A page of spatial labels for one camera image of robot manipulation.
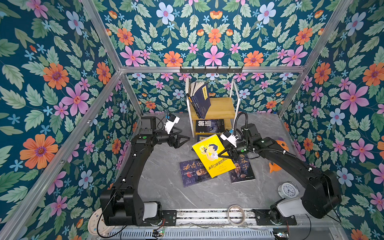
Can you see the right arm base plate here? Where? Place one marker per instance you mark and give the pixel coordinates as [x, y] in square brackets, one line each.
[266, 217]

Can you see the dark old man cover book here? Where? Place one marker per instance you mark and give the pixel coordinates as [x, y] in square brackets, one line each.
[243, 171]

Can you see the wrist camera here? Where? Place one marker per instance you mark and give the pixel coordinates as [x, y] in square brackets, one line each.
[230, 136]
[170, 122]

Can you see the clear tape roll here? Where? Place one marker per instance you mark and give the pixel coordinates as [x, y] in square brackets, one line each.
[236, 215]

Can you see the dark book leaning on shelf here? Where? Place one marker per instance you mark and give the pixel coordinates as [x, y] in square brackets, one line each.
[189, 90]

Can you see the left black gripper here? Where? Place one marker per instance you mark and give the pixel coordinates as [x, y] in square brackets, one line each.
[176, 143]

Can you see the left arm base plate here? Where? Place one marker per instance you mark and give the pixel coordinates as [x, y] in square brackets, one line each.
[169, 217]

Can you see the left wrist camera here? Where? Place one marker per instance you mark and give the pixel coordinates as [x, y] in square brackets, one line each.
[170, 122]

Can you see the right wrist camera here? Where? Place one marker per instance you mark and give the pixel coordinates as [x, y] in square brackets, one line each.
[230, 136]

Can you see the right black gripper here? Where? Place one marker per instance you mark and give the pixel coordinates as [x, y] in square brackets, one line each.
[230, 150]

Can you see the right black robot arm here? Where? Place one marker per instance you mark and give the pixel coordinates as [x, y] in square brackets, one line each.
[322, 191]

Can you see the navy book yellow label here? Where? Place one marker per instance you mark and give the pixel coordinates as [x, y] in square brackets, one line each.
[195, 87]

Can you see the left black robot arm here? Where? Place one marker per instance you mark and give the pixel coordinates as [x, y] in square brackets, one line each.
[121, 204]

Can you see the beige round wall clock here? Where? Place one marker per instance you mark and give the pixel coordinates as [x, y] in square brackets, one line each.
[97, 226]

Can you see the white alarm clock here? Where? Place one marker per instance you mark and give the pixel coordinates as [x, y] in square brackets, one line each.
[288, 190]

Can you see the yellow cartoon cover book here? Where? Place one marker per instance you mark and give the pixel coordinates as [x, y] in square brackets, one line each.
[212, 154]

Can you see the black wolf cover book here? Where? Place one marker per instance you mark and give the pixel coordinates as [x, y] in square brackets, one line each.
[210, 126]

